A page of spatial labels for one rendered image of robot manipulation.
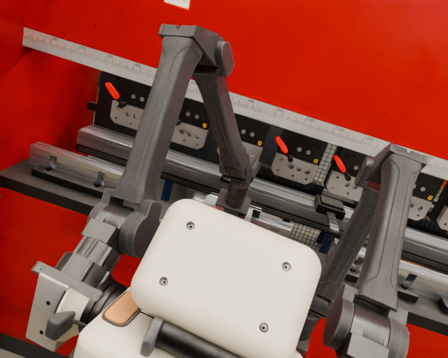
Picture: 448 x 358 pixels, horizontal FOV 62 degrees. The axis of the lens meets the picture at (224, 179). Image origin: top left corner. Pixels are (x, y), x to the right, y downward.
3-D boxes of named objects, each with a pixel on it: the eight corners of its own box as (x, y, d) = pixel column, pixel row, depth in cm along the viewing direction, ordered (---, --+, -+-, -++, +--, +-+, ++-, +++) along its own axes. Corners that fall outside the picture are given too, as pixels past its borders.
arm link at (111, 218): (74, 242, 59) (100, 251, 57) (109, 191, 64) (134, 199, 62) (100, 266, 67) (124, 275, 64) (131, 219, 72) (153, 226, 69)
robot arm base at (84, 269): (28, 268, 54) (99, 302, 52) (62, 221, 58) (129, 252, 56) (49, 285, 62) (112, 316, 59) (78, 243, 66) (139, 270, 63)
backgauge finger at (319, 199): (318, 229, 144) (322, 217, 142) (313, 201, 168) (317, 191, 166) (348, 239, 144) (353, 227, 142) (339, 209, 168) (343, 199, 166)
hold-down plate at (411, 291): (336, 277, 137) (339, 270, 136) (334, 268, 142) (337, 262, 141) (415, 303, 136) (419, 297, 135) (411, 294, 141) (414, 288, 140)
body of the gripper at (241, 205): (220, 191, 120) (224, 177, 114) (250, 201, 120) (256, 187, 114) (214, 207, 116) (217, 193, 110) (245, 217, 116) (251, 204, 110)
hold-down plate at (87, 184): (30, 175, 142) (31, 168, 141) (39, 170, 147) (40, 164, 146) (104, 200, 141) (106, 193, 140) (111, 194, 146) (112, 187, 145)
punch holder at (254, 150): (215, 155, 132) (227, 111, 126) (219, 148, 140) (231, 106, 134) (255, 168, 132) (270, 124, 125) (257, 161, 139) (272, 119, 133)
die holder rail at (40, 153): (28, 167, 148) (29, 144, 144) (37, 162, 153) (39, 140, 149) (147, 206, 146) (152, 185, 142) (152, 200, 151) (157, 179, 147)
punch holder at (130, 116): (109, 121, 134) (116, 75, 128) (119, 116, 142) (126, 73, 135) (148, 133, 133) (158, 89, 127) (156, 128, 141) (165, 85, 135)
